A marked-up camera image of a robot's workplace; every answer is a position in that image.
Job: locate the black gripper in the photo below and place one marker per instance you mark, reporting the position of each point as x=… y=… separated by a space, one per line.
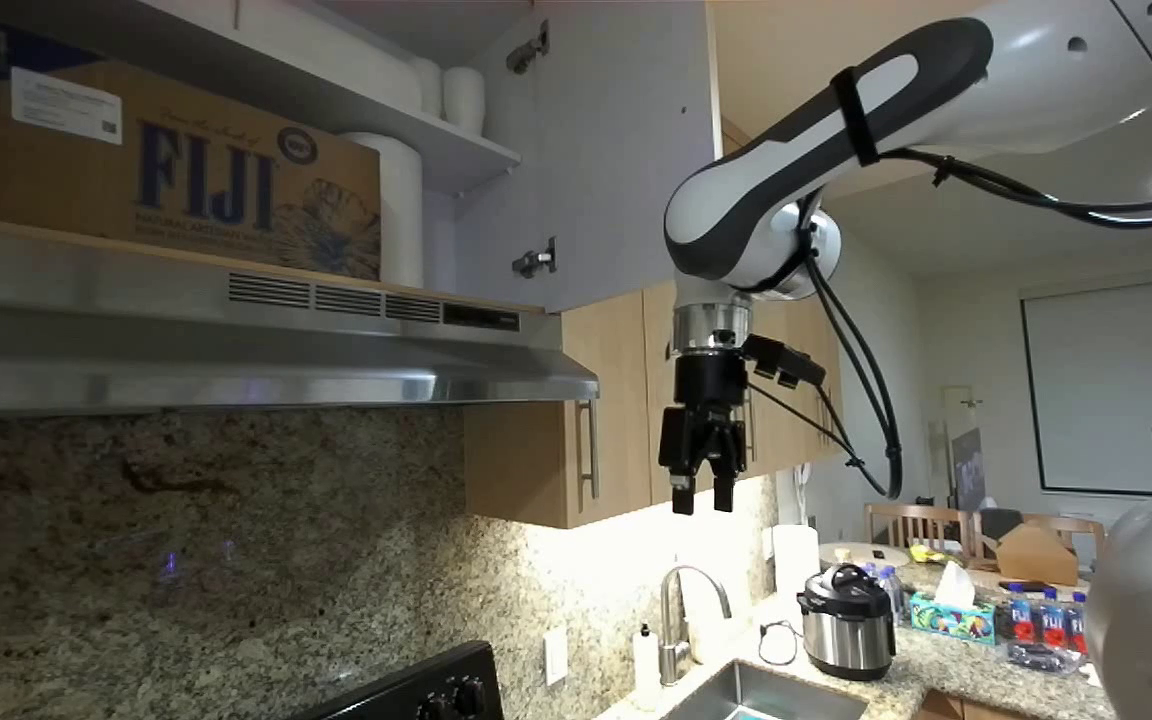
x=702 y=428

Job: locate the Fiji cardboard box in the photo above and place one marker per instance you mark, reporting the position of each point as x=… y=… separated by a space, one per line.
x=110 y=148

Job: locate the cabinet door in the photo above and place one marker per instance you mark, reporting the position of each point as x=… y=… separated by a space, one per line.
x=604 y=107

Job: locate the wooden chair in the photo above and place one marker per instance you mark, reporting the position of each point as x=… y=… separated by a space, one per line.
x=907 y=525

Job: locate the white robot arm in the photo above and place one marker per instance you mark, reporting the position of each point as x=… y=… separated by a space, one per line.
x=949 y=95

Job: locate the stainless steel sink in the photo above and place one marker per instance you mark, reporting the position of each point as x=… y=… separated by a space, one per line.
x=758 y=693

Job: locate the water bottle pack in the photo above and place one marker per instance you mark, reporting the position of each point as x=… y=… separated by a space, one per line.
x=1045 y=628

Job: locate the black stove control panel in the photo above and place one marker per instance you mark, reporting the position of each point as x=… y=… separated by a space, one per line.
x=447 y=685

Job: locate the silver kitchen faucet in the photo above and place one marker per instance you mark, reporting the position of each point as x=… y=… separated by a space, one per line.
x=678 y=645

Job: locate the silver black pressure cooker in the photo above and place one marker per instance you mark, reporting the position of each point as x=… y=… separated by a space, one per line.
x=847 y=623

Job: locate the white countertop paper roll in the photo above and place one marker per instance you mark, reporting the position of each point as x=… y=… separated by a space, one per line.
x=795 y=552

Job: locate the wooden wall cabinets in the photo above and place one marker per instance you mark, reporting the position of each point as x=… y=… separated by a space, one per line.
x=578 y=461

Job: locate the stainless steel range hood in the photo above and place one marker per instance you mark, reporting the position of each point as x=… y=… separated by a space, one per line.
x=130 y=328

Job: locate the white cups on shelf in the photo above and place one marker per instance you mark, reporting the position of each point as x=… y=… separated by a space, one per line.
x=455 y=95

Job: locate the white soap dispenser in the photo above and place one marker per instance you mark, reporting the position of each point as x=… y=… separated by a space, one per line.
x=646 y=659

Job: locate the white projector screen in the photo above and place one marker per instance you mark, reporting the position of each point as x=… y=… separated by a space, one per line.
x=1091 y=384

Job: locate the white paper towel roll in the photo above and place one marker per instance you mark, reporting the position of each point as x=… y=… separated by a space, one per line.
x=403 y=209

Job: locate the green tissue box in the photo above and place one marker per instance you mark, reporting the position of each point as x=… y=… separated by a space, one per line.
x=952 y=608

